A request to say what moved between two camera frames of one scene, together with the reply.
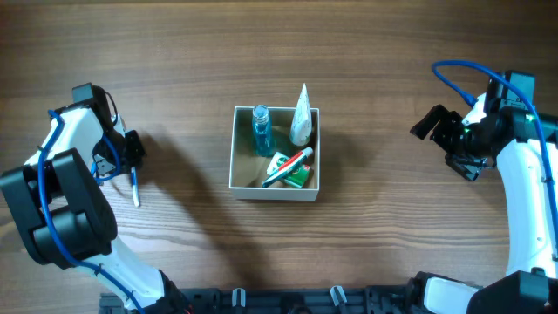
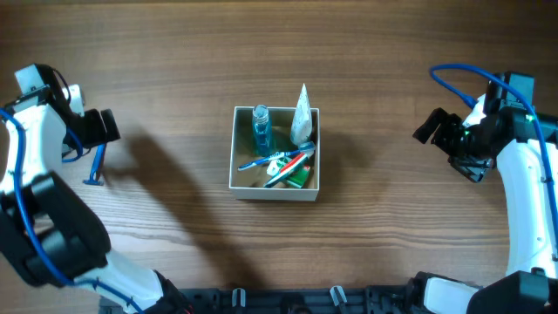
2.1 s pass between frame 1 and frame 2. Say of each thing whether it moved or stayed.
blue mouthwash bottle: stayed
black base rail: stayed
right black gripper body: stayed
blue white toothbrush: moved
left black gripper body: moved
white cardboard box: stayed
